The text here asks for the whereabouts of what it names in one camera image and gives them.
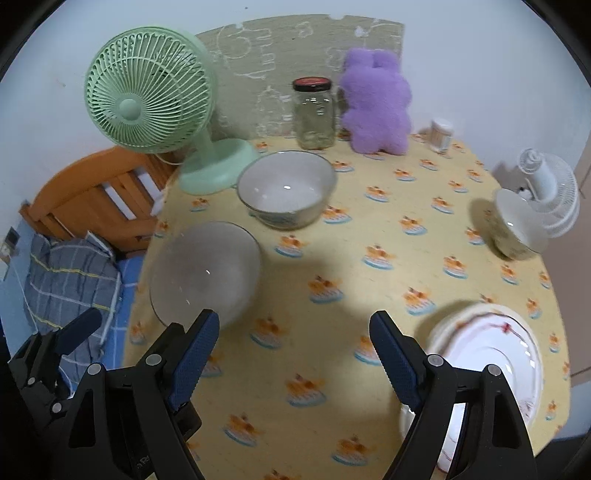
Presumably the red trimmed white plate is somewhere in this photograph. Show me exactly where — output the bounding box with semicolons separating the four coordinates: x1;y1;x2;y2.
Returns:
399;303;545;474

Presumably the green leaf bowl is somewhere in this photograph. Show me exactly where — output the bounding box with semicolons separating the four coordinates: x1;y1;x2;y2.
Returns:
491;189;549;261

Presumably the blue bed sheet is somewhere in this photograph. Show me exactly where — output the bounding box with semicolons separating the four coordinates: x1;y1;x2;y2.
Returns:
55;255;146;370

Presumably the grey plaid pillow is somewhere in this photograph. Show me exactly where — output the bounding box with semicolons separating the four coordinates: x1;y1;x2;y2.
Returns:
24;233;122;389

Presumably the beige door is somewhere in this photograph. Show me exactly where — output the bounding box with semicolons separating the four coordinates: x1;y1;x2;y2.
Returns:
569;145;590;385

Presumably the wooden bed headboard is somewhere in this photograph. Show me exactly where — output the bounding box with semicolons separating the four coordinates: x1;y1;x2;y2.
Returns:
19;147;175;254

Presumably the yellow cake print tablecloth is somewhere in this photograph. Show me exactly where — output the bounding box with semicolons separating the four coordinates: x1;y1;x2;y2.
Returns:
125;142;570;479

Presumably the green desk fan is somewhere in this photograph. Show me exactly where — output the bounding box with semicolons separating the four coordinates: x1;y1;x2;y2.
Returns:
84;26;259;195

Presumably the white standing fan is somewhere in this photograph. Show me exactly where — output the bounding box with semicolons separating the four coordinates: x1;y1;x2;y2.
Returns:
518;148;580;238

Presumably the cotton swab container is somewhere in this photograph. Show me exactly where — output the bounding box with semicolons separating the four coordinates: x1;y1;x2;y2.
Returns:
429;118;454;153

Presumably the green elephant print mat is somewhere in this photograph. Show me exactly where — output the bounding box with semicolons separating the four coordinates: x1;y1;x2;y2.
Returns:
197;14;405;140

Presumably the glass jar black lid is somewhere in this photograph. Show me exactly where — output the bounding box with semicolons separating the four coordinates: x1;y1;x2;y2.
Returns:
291;76;335;150

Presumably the purple plush toy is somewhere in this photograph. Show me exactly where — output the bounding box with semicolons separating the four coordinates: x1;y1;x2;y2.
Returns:
339;48;412;155

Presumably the wall socket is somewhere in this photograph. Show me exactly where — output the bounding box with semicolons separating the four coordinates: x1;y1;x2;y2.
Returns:
4;228;20;250

